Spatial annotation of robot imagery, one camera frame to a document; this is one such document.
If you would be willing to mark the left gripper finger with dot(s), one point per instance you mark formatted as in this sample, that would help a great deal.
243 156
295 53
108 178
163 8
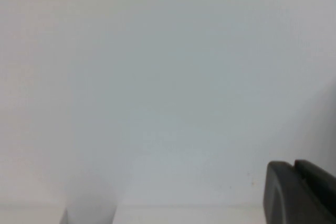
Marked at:
299 195

